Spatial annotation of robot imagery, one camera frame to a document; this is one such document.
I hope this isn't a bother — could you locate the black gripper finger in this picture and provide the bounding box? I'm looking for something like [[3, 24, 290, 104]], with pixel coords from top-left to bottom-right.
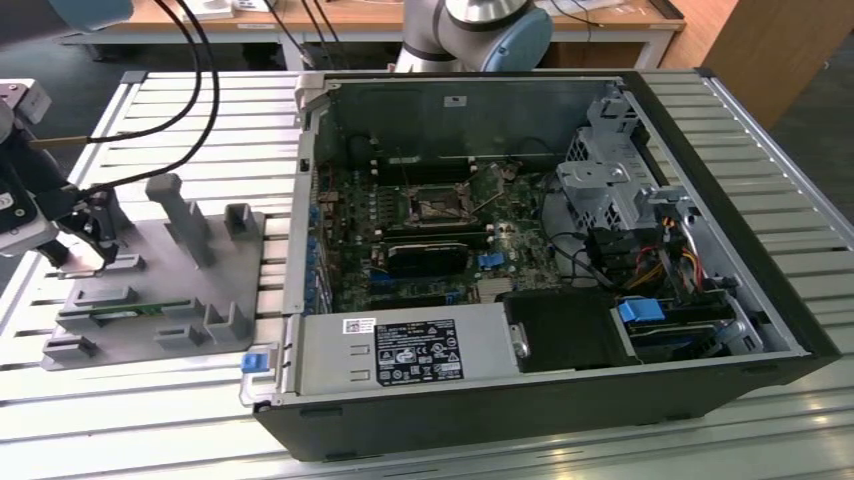
[[77, 188, 128, 276], [37, 218, 77, 274]]

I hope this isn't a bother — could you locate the black RAM slot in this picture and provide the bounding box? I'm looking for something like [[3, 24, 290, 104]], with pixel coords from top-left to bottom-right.
[[382, 225, 485, 236], [376, 170, 472, 185], [382, 233, 486, 245], [373, 160, 470, 174]]

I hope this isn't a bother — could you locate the CPU socket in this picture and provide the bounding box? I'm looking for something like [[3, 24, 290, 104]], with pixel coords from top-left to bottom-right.
[[404, 183, 478, 227]]

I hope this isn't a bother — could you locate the grey wrist box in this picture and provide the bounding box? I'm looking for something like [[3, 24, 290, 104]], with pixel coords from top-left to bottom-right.
[[0, 78, 53, 126]]

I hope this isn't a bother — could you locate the green RAM stick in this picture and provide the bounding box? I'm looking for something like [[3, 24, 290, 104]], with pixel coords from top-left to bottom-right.
[[89, 301, 168, 318]]

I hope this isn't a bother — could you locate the grey plastic parts rack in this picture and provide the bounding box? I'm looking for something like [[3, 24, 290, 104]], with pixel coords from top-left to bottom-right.
[[39, 173, 268, 372]]

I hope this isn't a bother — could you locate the silver perforated rear panel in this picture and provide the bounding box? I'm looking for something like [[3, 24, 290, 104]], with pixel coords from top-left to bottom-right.
[[281, 113, 320, 315]]

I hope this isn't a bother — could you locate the white box on desk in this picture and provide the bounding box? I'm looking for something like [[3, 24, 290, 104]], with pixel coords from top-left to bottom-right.
[[182, 0, 236, 22]]

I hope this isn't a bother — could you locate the silver power supply black label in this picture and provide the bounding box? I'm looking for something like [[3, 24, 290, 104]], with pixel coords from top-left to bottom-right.
[[290, 301, 520, 397]]

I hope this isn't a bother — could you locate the black graphics card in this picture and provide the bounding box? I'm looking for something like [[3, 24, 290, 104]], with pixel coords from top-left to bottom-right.
[[384, 241, 469, 278]]

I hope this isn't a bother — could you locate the small silver heatsink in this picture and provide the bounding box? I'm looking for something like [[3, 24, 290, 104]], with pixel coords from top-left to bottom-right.
[[474, 278, 513, 305]]

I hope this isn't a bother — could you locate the dark green motherboard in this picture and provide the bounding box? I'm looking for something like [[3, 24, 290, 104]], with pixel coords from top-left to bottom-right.
[[305, 158, 576, 314]]

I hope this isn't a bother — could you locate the black open PC case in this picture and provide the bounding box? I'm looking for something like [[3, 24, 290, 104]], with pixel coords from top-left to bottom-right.
[[236, 68, 841, 464]]

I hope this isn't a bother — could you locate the black plastic shroud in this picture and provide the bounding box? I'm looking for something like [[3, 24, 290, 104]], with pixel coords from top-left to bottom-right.
[[497, 288, 636, 374]]

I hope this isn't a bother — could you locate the silver metal drive cage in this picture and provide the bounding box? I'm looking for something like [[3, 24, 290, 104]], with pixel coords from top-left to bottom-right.
[[555, 94, 672, 237]]

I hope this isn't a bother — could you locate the blue disk carrier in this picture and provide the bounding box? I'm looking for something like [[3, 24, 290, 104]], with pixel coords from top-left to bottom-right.
[[615, 296, 667, 327]]

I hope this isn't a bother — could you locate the brown wooden cabinet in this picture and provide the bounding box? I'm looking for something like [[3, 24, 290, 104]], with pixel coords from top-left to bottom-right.
[[659, 0, 854, 129]]

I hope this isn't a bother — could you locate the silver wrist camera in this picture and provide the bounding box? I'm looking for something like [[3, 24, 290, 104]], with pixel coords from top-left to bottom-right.
[[0, 187, 50, 258]]

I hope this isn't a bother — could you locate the thin black hanging cable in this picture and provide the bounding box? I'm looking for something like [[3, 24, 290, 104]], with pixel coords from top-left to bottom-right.
[[264, 0, 317, 67], [300, 0, 349, 69]]

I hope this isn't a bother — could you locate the wooden desk white frame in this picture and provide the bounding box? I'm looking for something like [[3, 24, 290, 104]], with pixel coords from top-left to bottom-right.
[[62, 0, 688, 72]]

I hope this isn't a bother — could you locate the metal socket cover frame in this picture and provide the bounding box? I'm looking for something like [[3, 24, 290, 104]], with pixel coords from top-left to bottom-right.
[[465, 162, 515, 202]]

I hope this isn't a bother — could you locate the black wire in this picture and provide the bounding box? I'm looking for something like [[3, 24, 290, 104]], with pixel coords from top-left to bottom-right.
[[539, 174, 632, 292]]

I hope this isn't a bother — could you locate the yellow and red wire bundle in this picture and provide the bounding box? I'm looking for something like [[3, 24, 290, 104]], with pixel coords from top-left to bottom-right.
[[625, 243, 705, 297]]

